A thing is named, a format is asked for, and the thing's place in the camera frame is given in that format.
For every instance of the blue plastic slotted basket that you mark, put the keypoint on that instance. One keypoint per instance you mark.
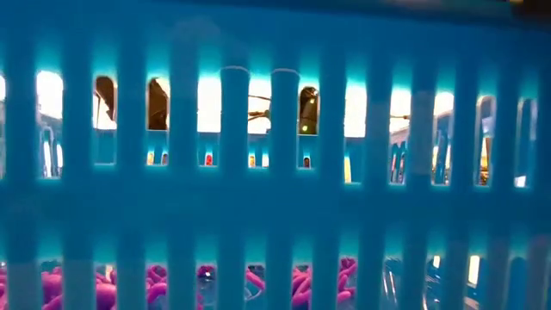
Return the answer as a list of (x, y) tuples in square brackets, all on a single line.
[(258, 206)]

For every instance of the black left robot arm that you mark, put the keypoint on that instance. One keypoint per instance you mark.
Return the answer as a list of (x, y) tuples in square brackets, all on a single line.
[(158, 105)]

